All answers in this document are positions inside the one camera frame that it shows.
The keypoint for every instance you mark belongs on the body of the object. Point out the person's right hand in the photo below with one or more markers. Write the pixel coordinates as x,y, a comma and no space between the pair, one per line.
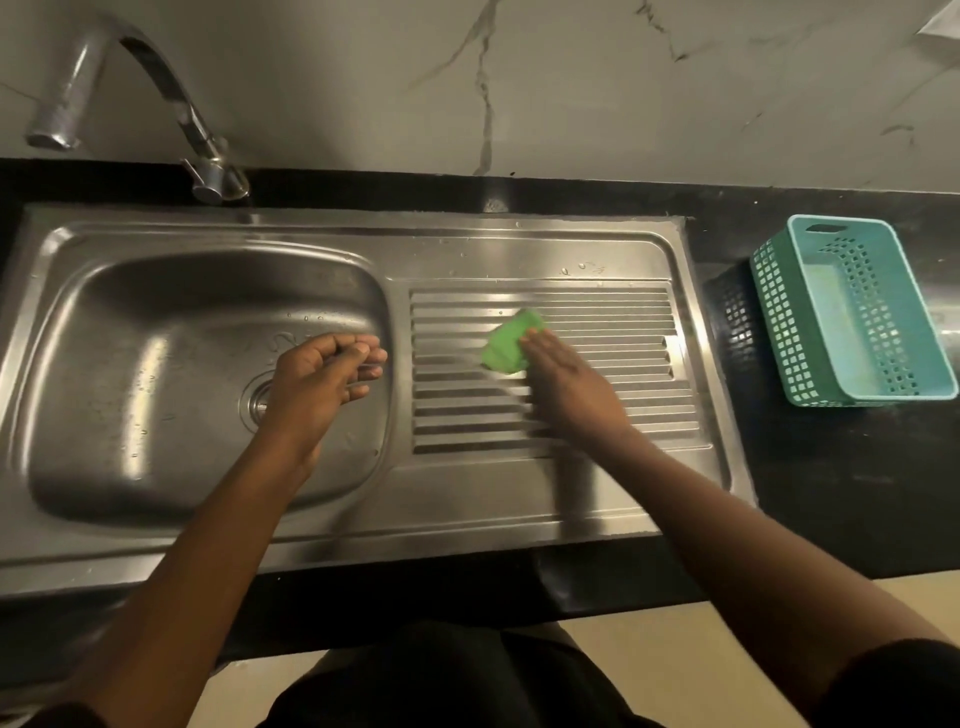
577,397

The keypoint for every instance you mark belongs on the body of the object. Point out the person's left hand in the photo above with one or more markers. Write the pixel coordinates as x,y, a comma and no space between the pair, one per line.
315,397

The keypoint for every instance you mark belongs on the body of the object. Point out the metal drain strainer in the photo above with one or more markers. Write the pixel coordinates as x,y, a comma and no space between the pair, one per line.
257,405

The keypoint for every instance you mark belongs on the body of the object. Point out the green cleaning cloth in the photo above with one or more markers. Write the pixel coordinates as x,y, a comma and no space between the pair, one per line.
510,341

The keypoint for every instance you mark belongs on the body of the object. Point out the stainless steel sink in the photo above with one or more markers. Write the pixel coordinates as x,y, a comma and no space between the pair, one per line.
525,255

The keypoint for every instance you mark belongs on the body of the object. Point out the person's right forearm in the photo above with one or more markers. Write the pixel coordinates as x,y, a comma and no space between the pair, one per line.
750,540

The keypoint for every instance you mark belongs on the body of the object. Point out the person's left forearm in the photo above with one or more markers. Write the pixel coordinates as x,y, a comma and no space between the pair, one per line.
187,585

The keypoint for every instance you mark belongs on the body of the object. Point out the person's black shirt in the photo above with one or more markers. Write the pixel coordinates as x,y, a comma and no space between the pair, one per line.
450,682

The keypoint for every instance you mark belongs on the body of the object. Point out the teal plastic basket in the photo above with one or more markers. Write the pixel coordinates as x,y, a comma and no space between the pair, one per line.
847,315

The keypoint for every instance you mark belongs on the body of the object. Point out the chrome faucet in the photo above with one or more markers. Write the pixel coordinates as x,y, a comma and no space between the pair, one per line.
172,97

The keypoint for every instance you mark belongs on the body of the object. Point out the white paper sheet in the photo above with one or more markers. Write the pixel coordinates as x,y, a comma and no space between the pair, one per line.
945,26

